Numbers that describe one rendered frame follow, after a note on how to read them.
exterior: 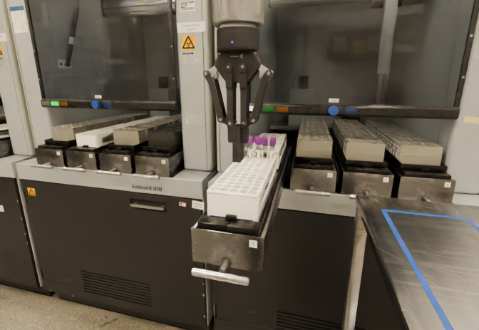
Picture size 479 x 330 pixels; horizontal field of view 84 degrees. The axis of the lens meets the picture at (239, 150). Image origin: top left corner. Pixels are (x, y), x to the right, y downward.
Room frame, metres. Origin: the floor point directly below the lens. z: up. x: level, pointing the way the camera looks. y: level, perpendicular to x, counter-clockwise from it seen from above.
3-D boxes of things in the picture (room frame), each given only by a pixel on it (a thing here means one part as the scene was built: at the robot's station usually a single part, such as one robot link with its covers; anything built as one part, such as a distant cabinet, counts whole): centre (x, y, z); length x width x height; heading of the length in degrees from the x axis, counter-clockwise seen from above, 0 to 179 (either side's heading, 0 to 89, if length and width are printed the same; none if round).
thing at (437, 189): (1.00, -0.60, 0.78); 0.73 x 0.14 x 0.09; 166
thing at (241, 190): (0.60, -0.02, 0.83); 0.30 x 0.10 x 0.06; 166
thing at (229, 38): (0.50, 0.00, 1.11); 0.08 x 0.07 x 0.09; 76
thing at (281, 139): (0.90, -0.10, 0.83); 0.30 x 0.10 x 0.06; 166
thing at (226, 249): (0.73, -0.06, 0.78); 0.73 x 0.14 x 0.09; 166
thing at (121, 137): (1.03, 0.44, 0.85); 0.12 x 0.02 x 0.06; 76
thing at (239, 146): (0.50, 0.00, 0.95); 0.03 x 0.01 x 0.07; 166
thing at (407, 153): (0.78, -0.54, 0.85); 0.12 x 0.02 x 0.06; 75
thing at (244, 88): (0.50, -0.01, 1.04); 0.04 x 0.01 x 0.11; 166
